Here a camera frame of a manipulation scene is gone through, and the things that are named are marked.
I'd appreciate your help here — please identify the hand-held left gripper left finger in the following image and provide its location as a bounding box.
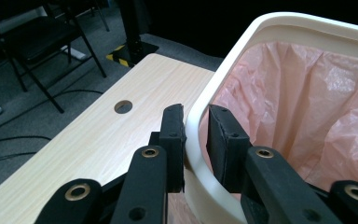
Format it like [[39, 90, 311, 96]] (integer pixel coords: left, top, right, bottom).
[[110, 104, 188, 224]]

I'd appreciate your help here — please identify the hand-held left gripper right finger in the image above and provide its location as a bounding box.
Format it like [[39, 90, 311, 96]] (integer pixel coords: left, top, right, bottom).
[[206, 104, 343, 224]]

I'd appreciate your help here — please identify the pink plastic trash bag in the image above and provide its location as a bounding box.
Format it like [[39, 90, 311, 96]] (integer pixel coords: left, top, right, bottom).
[[167, 41, 358, 224]]

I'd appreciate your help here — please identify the white trash bin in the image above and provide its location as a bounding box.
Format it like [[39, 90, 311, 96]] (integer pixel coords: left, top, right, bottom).
[[184, 11, 358, 224]]

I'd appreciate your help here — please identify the black stand with striped base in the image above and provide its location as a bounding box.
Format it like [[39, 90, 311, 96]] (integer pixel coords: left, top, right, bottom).
[[105, 0, 160, 69]]

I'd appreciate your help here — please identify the black folding chair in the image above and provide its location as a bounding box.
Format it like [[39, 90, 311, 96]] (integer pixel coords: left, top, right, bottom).
[[0, 0, 111, 115]]

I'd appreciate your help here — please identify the black floor cable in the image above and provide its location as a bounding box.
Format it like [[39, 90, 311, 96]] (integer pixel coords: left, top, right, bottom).
[[0, 89, 104, 166]]

